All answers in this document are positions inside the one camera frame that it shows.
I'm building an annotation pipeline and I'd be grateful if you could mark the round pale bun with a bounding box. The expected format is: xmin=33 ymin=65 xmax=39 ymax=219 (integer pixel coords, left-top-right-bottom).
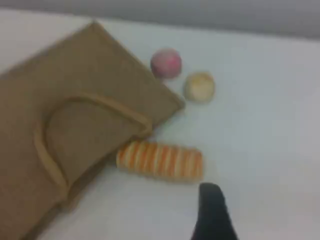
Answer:
xmin=183 ymin=71 xmax=216 ymax=103

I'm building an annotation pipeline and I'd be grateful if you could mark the long striped bread loaf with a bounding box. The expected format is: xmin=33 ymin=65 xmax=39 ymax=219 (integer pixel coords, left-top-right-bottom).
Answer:
xmin=116 ymin=140 xmax=204 ymax=186

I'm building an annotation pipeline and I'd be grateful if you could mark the brown jute tote bag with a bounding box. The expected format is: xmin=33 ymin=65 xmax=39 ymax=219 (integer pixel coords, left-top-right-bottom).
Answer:
xmin=0 ymin=19 xmax=186 ymax=240

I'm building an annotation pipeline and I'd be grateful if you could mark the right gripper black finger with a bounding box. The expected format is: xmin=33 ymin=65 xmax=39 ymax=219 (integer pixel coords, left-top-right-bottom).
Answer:
xmin=191 ymin=182 xmax=240 ymax=240

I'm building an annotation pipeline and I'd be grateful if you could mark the pink peach toy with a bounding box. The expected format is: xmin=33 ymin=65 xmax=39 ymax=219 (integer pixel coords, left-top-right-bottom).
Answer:
xmin=150 ymin=47 xmax=183 ymax=80

